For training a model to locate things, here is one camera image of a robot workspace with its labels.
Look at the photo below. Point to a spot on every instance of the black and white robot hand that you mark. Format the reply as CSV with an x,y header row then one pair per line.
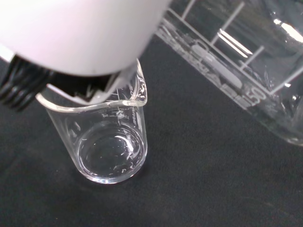
x,y
71,35

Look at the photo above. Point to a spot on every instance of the black bench cloth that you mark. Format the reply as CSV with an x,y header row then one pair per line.
x,y
201,177

